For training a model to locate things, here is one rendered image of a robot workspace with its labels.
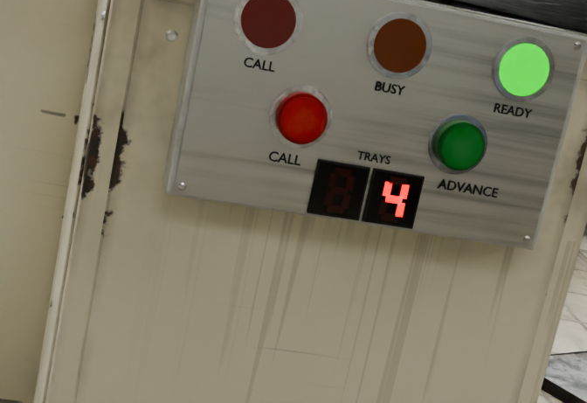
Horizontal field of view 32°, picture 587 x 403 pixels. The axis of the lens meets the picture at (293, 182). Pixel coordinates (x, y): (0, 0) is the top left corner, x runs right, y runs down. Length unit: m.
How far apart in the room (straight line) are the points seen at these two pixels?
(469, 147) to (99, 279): 0.24
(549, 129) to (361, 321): 0.17
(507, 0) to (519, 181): 0.21
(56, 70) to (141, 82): 0.70
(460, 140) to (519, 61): 0.06
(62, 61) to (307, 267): 0.72
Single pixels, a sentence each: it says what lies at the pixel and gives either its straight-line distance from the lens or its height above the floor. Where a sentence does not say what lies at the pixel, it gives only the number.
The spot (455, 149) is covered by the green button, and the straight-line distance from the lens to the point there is 0.63.
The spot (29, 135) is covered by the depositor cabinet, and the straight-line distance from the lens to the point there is 1.34.
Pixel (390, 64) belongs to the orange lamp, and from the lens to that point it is 0.62.
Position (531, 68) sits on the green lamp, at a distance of 0.65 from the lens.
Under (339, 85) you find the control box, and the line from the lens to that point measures 0.61.
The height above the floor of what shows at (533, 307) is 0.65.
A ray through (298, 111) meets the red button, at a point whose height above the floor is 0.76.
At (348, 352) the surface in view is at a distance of 0.70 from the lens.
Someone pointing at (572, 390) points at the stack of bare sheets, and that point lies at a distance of 2.51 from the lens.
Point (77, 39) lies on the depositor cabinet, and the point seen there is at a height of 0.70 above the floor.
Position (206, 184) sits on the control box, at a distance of 0.61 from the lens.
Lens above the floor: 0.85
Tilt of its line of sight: 12 degrees down
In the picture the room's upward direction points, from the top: 12 degrees clockwise
